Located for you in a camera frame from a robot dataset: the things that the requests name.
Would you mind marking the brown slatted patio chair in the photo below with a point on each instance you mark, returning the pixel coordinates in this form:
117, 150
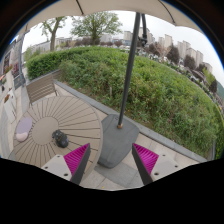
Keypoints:
40, 88

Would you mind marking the green hedge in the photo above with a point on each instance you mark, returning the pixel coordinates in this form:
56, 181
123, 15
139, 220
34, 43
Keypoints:
160, 96

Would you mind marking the bare-trunked leafy tree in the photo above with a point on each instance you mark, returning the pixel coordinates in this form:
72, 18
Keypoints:
52, 33

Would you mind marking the grey banner post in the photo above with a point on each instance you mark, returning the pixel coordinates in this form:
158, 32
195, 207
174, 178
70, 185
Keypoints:
20, 63

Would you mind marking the white planter box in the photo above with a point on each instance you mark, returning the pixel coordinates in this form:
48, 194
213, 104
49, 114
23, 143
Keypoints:
10, 110

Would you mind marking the round-crowned green tree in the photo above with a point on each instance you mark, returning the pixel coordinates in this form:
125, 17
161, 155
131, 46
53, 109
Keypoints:
95, 25

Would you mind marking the beige umbrella canopy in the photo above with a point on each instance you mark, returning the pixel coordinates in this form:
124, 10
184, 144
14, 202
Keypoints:
100, 6

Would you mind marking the grey umbrella base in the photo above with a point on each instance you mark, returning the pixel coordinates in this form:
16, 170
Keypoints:
116, 143

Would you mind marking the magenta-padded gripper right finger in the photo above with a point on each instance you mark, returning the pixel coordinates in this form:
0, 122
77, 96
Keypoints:
146, 158

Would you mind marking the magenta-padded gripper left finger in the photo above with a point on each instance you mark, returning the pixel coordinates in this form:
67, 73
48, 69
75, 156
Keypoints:
76, 158

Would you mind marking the dark umbrella pole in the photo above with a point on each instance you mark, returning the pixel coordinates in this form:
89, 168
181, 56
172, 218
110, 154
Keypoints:
128, 73

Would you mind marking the lilac mouse pad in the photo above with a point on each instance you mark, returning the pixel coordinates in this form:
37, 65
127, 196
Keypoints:
23, 128

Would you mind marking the black computer mouse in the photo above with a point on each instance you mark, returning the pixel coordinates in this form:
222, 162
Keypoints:
60, 139

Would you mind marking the distant apartment buildings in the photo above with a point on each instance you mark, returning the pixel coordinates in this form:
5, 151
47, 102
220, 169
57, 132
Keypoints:
168, 40

